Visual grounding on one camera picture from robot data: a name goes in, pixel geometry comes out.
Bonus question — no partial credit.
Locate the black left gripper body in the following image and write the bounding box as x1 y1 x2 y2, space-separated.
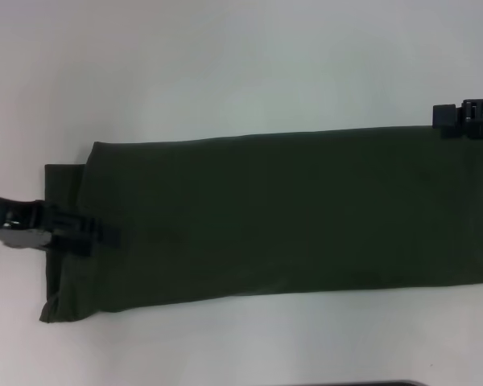
0 192 53 251

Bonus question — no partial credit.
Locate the dark green FREE print t-shirt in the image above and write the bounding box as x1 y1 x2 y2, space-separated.
39 126 483 325

